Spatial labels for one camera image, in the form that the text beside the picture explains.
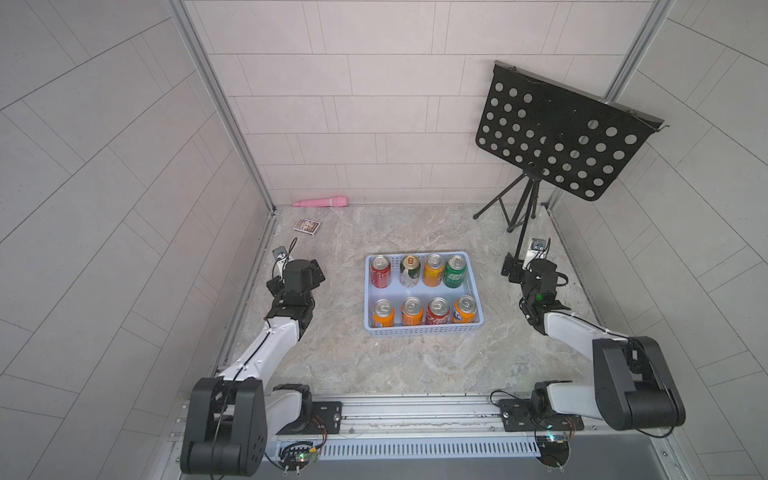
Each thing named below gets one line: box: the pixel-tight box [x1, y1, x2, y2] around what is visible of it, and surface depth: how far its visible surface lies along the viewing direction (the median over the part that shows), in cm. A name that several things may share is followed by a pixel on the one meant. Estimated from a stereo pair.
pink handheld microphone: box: [293, 196, 349, 208], surface depth 118 cm
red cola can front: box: [426, 296, 450, 325], surface depth 80 cm
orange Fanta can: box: [452, 295, 477, 323], surface depth 82 cm
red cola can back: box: [371, 254, 391, 289], surface depth 90 cm
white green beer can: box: [399, 254, 421, 288], surface depth 91 cm
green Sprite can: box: [443, 255, 467, 288], surface depth 91 cm
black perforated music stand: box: [473, 60, 670, 260], surface depth 77 cm
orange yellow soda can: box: [423, 253, 445, 287], surface depth 91 cm
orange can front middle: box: [401, 296, 425, 326], surface depth 81 cm
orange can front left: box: [372, 298, 395, 328], surface depth 80 cm
